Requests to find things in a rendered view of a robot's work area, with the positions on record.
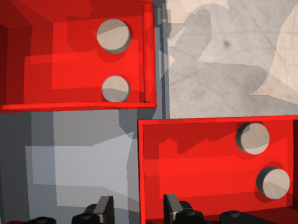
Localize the beige round disc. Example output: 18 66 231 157
97 19 131 54

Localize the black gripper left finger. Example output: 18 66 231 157
22 196 115 224

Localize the grey metal shelf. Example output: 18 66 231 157
0 0 170 224

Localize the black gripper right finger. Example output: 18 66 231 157
163 194 277 224

